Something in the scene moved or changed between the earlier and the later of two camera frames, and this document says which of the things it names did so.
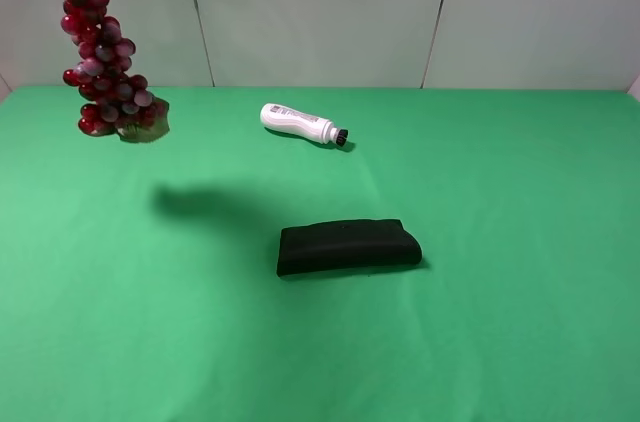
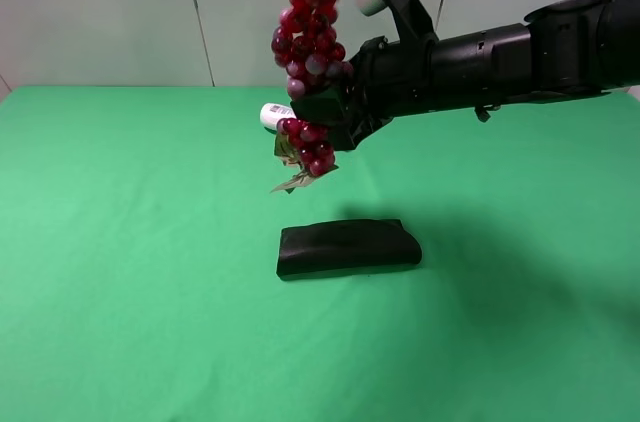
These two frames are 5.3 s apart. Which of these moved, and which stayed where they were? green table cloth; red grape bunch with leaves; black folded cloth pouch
Moved: red grape bunch with leaves
Stayed: green table cloth; black folded cloth pouch
